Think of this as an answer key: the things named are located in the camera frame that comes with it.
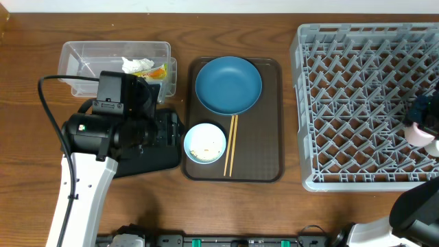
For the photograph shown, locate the pink plastic cup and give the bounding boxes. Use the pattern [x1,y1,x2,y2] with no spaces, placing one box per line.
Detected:
[404,122,435,147]

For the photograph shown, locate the yellow green snack wrapper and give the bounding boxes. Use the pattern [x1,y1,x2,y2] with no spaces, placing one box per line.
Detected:
[133,64,167,82]

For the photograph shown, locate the dark blue plate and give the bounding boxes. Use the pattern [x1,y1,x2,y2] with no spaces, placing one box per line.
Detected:
[195,56,263,116]

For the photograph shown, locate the white napkin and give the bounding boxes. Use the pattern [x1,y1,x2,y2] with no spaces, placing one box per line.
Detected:
[122,57,154,73]

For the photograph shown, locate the pale green plastic cup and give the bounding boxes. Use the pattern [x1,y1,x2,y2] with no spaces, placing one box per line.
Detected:
[424,140,439,157]

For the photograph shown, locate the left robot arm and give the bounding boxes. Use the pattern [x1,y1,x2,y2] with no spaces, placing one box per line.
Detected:
[38,71,185,246]

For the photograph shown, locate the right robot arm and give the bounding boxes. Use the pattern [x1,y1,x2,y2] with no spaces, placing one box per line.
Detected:
[331,86,438,246]

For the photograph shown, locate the grey dishwasher rack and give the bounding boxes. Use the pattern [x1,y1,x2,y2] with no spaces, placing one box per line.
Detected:
[289,23,438,192]

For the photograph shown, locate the black plastic bin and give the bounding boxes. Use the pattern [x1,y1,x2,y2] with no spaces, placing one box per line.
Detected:
[109,108,182,178]

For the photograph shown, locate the light blue bowl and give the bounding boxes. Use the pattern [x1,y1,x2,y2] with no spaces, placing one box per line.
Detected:
[183,123,226,165]

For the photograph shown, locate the left wooden chopstick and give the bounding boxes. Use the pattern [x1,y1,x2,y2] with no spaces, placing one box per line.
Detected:
[224,115,235,176]

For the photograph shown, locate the wooden chopstick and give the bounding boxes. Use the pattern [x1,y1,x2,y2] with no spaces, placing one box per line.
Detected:
[224,115,235,176]
[229,115,239,177]

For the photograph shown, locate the right wooden chopstick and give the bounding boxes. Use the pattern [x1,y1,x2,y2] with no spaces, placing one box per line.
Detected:
[229,115,239,177]

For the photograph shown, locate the clear plastic bin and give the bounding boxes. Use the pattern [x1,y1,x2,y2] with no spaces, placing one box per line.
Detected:
[58,40,177,104]

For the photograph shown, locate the brown serving tray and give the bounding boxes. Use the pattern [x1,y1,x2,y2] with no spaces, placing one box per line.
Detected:
[182,58,285,183]

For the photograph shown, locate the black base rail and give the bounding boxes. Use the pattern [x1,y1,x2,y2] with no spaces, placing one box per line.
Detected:
[95,233,330,247]

